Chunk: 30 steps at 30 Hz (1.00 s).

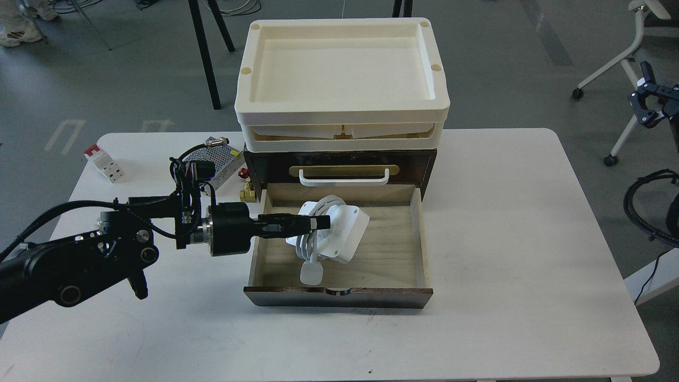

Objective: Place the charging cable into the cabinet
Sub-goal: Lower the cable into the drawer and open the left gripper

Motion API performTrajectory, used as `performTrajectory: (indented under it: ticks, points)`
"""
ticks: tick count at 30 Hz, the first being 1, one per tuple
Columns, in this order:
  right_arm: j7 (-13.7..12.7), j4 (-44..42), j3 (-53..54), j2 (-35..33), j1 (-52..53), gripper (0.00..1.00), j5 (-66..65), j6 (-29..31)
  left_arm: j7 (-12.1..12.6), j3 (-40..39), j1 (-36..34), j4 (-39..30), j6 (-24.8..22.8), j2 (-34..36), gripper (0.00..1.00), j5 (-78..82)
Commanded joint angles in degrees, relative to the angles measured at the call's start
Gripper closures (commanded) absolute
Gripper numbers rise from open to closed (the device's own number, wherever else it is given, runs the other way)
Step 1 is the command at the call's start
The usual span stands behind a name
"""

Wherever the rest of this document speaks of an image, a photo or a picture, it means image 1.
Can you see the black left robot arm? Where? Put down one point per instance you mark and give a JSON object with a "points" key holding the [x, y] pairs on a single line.
{"points": [[72, 269]]}

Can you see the white sneaker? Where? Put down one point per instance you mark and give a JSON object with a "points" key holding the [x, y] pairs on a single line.
{"points": [[16, 29]]}

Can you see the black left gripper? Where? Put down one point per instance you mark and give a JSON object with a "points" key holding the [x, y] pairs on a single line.
{"points": [[230, 227]]}

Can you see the white charger with cable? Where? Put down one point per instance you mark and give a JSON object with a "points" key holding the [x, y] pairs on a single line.
{"points": [[339, 243]]}

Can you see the metal mesh power supply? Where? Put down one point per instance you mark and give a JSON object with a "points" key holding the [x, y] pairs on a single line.
{"points": [[227, 162]]}

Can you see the open wooden drawer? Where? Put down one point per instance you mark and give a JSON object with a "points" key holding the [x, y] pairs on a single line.
{"points": [[373, 256]]}

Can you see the white red circuit breaker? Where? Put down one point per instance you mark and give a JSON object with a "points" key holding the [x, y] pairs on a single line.
{"points": [[104, 163]]}

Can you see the white drawer handle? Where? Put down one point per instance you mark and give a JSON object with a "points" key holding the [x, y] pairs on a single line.
{"points": [[343, 182]]}

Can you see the cream plastic tray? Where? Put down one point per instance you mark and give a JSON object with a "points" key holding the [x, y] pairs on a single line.
{"points": [[341, 85]]}

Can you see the brass valve red handle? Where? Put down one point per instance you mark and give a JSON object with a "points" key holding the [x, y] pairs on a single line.
{"points": [[247, 193]]}

